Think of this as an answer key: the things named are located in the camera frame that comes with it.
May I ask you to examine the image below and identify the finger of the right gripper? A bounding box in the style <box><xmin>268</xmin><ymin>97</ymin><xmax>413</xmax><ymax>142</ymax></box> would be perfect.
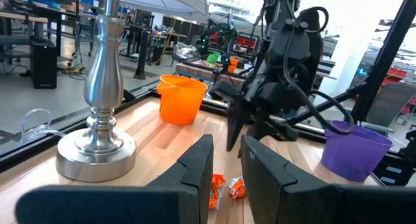
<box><xmin>249</xmin><ymin>118</ymin><xmax>299</xmax><ymax>142</ymax></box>
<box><xmin>226</xmin><ymin>99</ymin><xmax>254</xmax><ymax>153</ymax></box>

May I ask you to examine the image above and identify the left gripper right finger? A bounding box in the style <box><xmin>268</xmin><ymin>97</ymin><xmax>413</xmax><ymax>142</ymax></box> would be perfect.
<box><xmin>240</xmin><ymin>135</ymin><xmax>416</xmax><ymax>224</ymax></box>

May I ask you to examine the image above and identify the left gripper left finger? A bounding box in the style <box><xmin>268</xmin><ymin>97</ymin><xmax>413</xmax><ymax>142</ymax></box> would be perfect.
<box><xmin>14</xmin><ymin>134</ymin><xmax>215</xmax><ymax>224</ymax></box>

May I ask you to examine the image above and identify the orange candy wrapper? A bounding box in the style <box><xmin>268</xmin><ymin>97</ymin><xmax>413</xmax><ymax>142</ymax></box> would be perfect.
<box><xmin>209</xmin><ymin>173</ymin><xmax>228</xmax><ymax>210</ymax></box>
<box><xmin>228</xmin><ymin>175</ymin><xmax>248</xmax><ymax>200</ymax></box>

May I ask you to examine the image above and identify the small orange bucket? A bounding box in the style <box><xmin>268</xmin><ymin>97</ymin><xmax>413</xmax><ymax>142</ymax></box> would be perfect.
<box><xmin>227</xmin><ymin>56</ymin><xmax>241</xmax><ymax>74</ymax></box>

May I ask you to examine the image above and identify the purple plastic bucket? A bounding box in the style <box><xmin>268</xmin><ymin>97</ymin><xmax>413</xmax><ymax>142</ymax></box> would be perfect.
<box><xmin>320</xmin><ymin>119</ymin><xmax>395</xmax><ymax>182</ymax></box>

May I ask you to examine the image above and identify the orange plastic pumpkin bucket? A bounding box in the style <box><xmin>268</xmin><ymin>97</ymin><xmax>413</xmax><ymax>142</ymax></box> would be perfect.
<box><xmin>157</xmin><ymin>74</ymin><xmax>209</xmax><ymax>126</ymax></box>

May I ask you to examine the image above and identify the background wooden table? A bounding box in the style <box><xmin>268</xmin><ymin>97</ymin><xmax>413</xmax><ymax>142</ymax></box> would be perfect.
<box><xmin>175</xmin><ymin>62</ymin><xmax>248</xmax><ymax>88</ymax></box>

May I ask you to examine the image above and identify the black table clamp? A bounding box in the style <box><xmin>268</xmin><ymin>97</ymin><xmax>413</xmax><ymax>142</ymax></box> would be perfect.
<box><xmin>122</xmin><ymin>88</ymin><xmax>137</xmax><ymax>104</ymax></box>

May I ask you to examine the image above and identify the grey office chair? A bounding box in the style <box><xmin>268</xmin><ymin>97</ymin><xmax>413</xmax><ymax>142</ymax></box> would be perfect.
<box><xmin>366</xmin><ymin>82</ymin><xmax>416</xmax><ymax>127</ymax></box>

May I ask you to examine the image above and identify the black desk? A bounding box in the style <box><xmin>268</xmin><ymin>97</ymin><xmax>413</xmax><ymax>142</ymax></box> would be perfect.
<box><xmin>123</xmin><ymin>22</ymin><xmax>153</xmax><ymax>81</ymax></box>

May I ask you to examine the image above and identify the silver table lamp white shade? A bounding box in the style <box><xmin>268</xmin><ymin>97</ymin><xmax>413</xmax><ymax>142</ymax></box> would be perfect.
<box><xmin>55</xmin><ymin>0</ymin><xmax>209</xmax><ymax>182</ymax></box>

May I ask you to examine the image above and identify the black computer tower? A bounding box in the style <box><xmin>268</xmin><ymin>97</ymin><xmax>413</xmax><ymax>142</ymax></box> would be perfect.
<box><xmin>29</xmin><ymin>38</ymin><xmax>59</xmax><ymax>90</ymax></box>

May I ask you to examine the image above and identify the clear lamp power cord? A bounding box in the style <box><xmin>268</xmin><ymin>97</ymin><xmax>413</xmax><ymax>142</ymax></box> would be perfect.
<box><xmin>18</xmin><ymin>108</ymin><xmax>68</xmax><ymax>146</ymax></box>

